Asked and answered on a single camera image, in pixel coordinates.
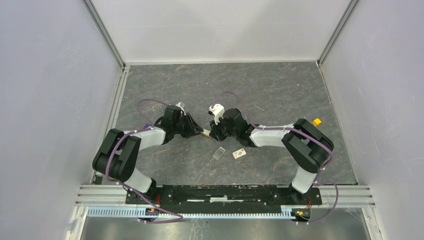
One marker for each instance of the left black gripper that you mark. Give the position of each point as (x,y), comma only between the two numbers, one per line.
(193,128)

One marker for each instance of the small white staples box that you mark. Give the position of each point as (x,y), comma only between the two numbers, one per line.
(239,153)

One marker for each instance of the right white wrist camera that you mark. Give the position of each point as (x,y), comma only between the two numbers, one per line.
(217,111)

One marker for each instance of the yellow cube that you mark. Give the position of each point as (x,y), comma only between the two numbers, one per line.
(316,122)

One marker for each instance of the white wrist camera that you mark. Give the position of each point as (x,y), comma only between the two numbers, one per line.
(180,105)
(217,111)

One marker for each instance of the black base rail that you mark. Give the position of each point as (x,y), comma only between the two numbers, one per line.
(231,199)

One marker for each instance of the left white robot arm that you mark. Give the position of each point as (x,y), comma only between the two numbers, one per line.
(118,153)

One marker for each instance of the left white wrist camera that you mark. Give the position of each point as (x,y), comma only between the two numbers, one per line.
(180,105)

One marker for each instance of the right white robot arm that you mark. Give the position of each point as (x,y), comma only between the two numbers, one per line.
(308,146)

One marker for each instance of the staples tray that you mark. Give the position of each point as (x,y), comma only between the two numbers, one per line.
(219,153)

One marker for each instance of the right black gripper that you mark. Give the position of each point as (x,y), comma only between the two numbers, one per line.
(215,130)

